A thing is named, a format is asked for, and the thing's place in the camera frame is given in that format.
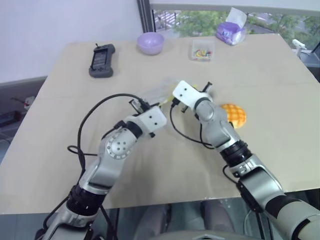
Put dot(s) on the purple plastic bowl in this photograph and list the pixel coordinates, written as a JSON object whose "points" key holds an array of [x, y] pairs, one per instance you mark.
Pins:
{"points": [[150, 43]]}

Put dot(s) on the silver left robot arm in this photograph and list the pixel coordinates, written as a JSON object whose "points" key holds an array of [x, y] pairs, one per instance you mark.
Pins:
{"points": [[117, 147]]}

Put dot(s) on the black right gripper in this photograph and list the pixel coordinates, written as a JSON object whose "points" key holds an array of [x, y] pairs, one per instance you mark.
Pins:
{"points": [[208, 87]]}

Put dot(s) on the clear plastic bag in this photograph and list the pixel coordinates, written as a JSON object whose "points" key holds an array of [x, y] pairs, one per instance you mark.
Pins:
{"points": [[157, 93]]}

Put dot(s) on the black handheld controller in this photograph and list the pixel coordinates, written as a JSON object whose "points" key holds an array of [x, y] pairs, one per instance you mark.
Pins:
{"points": [[102, 61]]}

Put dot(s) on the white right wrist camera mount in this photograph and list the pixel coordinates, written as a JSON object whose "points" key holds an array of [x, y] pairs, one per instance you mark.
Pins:
{"points": [[187, 95]]}

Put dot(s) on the round orange melon bread snack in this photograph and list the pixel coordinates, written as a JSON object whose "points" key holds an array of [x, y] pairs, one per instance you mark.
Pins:
{"points": [[236, 114]]}

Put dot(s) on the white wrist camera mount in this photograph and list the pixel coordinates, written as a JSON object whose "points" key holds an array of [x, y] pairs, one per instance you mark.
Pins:
{"points": [[153, 119], [187, 95]]}

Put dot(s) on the white device on stand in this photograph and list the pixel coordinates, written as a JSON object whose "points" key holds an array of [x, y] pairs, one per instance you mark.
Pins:
{"points": [[298, 45]]}

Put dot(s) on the white plug adapter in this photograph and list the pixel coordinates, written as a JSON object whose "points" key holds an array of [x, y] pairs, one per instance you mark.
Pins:
{"points": [[29, 101]]}

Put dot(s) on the purple tissue pack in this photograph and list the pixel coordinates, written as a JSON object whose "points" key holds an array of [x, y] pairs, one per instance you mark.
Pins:
{"points": [[230, 32]]}

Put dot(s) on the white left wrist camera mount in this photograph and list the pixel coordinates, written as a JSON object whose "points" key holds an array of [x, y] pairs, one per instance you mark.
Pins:
{"points": [[153, 119]]}

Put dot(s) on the dark window frame post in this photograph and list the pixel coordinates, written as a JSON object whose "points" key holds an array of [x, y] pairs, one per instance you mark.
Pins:
{"points": [[144, 16]]}

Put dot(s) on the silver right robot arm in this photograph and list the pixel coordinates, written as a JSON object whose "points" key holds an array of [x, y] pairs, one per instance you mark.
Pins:
{"points": [[220, 125]]}

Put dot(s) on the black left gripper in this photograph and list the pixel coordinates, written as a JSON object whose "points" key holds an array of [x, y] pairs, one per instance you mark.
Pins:
{"points": [[139, 105]]}

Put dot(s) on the clear box with colourful bits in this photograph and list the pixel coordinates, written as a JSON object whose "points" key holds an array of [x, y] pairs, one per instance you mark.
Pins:
{"points": [[202, 51]]}

